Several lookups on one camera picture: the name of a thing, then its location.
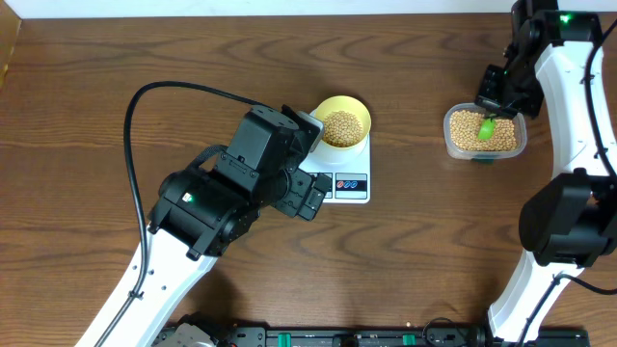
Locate green plastic measuring scoop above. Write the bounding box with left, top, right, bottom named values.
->
left=477, top=117, right=496, bottom=141

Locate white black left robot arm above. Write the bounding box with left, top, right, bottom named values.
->
left=78, top=106, right=332, bottom=346

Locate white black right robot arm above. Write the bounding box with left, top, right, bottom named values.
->
left=468, top=0, right=616, bottom=346

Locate white digital kitchen scale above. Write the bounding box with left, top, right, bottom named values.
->
left=300, top=109, right=371, bottom=204

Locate yellow plastic bowl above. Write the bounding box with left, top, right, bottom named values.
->
left=314, top=95, right=372, bottom=149

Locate clear container of soybeans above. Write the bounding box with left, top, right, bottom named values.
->
left=443, top=103, right=527, bottom=161

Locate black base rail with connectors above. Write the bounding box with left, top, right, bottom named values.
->
left=153, top=312, right=592, bottom=347

